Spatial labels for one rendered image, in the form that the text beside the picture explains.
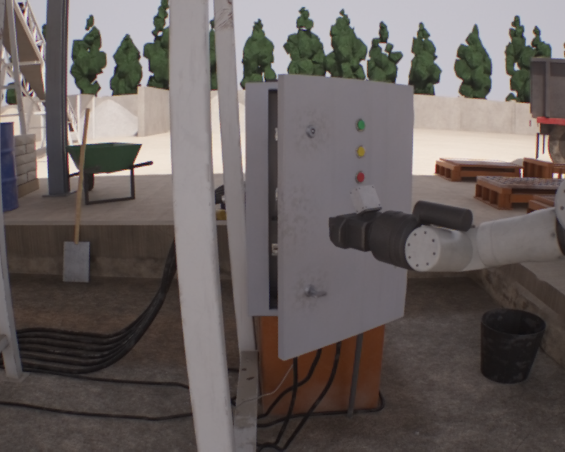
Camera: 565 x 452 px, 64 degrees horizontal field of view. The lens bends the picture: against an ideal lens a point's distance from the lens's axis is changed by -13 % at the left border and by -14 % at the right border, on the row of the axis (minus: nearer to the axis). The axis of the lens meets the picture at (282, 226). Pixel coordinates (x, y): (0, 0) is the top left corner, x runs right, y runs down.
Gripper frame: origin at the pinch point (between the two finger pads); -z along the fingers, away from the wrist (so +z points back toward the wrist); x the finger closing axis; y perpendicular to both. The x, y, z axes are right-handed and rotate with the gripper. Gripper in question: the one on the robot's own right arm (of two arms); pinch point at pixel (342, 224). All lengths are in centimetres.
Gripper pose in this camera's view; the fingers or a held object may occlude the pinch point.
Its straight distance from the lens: 94.1
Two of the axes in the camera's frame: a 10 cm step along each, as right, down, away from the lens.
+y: 0.0, 9.8, 2.2
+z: 6.0, 1.7, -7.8
